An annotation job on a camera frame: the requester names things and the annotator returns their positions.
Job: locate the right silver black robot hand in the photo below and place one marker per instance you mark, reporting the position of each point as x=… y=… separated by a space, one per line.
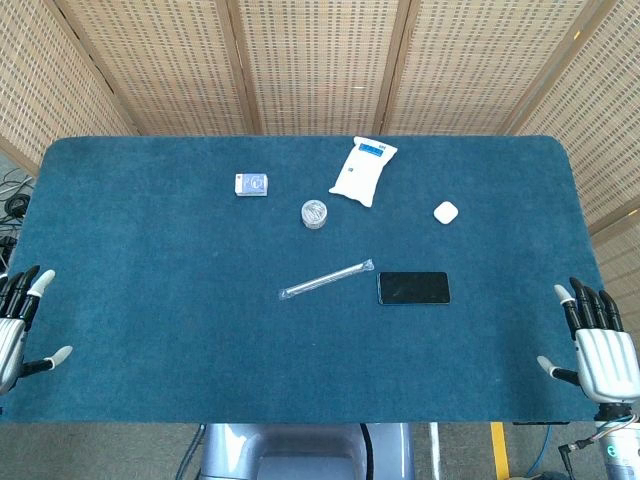
x=602 y=357

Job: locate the small blue white card box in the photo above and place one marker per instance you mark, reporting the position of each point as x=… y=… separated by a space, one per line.
x=251 y=184

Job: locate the smartphone black screen teal back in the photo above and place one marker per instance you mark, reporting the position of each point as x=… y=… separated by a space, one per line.
x=413 y=288

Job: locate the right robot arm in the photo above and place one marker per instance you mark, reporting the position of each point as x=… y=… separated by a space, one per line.
x=620 y=440

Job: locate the yellow floor tape strip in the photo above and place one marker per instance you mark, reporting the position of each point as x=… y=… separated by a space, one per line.
x=500 y=450

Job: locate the white soft tissue pack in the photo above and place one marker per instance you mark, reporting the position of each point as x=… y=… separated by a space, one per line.
x=362 y=172

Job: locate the straw in clear wrapper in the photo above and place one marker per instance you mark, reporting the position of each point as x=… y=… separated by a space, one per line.
x=325 y=279

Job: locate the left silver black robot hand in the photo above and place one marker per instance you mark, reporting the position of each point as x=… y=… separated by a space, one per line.
x=11 y=345

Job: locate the grey robot torso base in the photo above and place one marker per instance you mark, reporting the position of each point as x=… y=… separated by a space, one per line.
x=300 y=452

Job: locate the clear round jar of clips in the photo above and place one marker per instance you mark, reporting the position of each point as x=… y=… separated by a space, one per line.
x=314 y=215

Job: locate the white earbuds case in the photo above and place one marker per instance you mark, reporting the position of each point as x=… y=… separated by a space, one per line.
x=445 y=212

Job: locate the woven bamboo screen panel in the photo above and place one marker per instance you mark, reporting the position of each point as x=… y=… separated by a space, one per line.
x=475 y=65
x=600 y=100
x=165 y=65
x=40 y=75
x=320 y=60

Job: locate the blue carpet table mat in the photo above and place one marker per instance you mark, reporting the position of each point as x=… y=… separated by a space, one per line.
x=200 y=325

